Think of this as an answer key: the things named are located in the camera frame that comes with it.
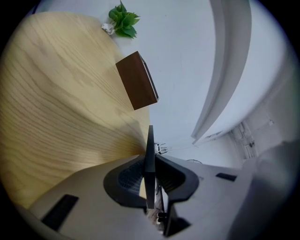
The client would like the white plant pot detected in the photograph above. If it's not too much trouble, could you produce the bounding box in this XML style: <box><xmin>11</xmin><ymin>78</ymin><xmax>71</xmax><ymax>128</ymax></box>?
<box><xmin>101</xmin><ymin>22</ymin><xmax>116</xmax><ymax>36</ymax></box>

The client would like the white router with antennas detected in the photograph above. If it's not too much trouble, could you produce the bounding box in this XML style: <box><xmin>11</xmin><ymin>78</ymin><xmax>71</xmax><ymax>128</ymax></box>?
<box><xmin>155</xmin><ymin>142</ymin><xmax>170</xmax><ymax>155</ymax></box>

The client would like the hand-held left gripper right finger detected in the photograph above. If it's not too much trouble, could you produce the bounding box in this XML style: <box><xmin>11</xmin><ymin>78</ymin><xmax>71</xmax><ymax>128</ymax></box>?
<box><xmin>154</xmin><ymin>154</ymin><xmax>258</xmax><ymax>240</ymax></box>

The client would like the long white wall shelf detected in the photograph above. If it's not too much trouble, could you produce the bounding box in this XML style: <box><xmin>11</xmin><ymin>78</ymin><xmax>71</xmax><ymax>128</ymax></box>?
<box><xmin>191</xmin><ymin>0</ymin><xmax>253</xmax><ymax>145</ymax></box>

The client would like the brown box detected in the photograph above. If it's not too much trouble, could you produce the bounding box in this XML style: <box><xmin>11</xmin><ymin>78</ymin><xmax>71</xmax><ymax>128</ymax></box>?
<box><xmin>115</xmin><ymin>51</ymin><xmax>160</xmax><ymax>111</ymax></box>

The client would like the person's white t-shirt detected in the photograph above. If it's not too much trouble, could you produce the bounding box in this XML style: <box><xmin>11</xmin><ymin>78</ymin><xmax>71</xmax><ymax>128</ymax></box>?
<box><xmin>234</xmin><ymin>140</ymin><xmax>299</xmax><ymax>240</ymax></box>

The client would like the green leafy plant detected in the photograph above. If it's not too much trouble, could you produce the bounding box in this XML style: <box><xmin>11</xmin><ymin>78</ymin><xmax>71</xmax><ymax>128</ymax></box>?
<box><xmin>108</xmin><ymin>0</ymin><xmax>141</xmax><ymax>39</ymax></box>

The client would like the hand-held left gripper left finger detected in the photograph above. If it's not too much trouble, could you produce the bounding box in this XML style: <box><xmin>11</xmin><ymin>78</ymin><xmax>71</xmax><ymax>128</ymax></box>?
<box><xmin>29</xmin><ymin>154</ymin><xmax>165</xmax><ymax>240</ymax></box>

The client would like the light wooden table top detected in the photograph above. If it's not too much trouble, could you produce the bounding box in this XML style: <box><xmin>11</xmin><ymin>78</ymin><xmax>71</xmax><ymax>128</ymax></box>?
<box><xmin>0</xmin><ymin>11</ymin><xmax>152</xmax><ymax>210</ymax></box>

